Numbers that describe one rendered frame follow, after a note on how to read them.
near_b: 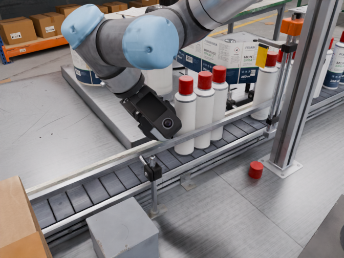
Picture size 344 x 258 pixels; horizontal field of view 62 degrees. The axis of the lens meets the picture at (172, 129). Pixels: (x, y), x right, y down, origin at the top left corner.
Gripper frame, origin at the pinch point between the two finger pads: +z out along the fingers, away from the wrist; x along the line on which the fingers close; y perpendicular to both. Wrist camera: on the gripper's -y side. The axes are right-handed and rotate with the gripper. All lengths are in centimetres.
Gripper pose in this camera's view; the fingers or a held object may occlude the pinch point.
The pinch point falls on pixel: (172, 139)
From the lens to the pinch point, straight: 70.1
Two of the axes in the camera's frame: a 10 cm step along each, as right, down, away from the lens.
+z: 4.1, 5.6, 7.2
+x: -7.2, 6.9, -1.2
